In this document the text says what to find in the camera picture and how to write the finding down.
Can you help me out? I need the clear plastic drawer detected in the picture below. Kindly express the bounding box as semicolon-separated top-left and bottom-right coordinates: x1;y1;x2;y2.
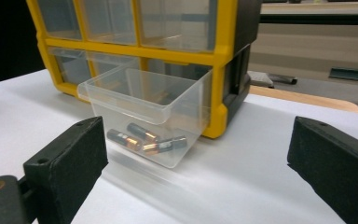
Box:
76;63;213;170
138;0;217;53
36;0;82;40
48;46;92;86
80;0;138;46
87;50;142;85

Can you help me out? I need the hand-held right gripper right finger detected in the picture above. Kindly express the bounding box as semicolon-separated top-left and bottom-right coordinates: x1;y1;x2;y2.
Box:
286;116;358;224

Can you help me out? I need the dark grey item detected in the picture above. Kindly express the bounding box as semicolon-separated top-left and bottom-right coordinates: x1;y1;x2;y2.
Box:
268;74;298;86

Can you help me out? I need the light grey item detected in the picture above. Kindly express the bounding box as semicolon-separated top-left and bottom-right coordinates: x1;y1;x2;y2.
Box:
247;70;275;89

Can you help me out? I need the yellow drawer cabinet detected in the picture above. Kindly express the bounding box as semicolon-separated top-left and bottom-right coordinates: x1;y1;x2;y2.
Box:
25;0;264;140

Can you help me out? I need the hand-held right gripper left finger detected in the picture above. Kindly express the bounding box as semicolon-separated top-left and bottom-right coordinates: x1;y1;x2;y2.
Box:
22;116;109;224

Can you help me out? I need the beige wooden furniture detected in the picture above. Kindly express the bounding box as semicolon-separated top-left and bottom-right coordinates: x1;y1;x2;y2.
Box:
249;0;358;78

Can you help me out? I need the black and copper battery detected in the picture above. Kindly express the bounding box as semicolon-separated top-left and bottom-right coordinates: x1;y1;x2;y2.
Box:
142;135;188;157
106;128;143;152
126;122;161;144

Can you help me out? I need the dark green flat item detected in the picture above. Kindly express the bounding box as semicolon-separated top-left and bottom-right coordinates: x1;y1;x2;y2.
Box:
328;67;358;83

